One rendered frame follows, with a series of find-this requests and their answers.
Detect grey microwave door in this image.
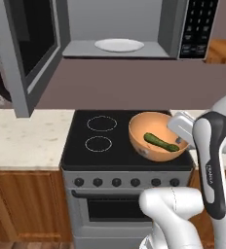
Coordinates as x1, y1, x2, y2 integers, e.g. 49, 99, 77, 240
0, 0, 71, 119

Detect wooden cupboard door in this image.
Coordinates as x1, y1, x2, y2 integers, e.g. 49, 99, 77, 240
188, 168, 226, 249
0, 170, 71, 243

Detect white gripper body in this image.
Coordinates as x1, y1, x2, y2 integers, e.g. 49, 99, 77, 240
167, 111, 198, 151

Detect grey oven door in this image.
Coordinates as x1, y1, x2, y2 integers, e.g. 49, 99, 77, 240
66, 190, 156, 239

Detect grey microwave oven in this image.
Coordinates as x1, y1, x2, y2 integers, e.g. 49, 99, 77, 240
51, 0, 220, 62

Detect orange bowl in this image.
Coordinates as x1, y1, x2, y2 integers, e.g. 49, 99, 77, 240
128, 111, 191, 163

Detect wooden wall cupboard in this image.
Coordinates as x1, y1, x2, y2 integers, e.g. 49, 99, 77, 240
205, 38, 226, 65

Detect microwave start button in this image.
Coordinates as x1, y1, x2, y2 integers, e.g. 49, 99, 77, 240
196, 44, 207, 55

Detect black oven door handle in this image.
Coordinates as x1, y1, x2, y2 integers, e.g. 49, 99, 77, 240
70, 190, 144, 199

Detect white microwave turntable plate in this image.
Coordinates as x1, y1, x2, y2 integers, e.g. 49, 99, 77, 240
94, 38, 145, 53

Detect green squash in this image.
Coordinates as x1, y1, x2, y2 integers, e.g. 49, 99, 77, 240
143, 131, 181, 153

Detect black hob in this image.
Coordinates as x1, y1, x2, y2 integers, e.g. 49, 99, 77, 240
60, 109, 195, 172

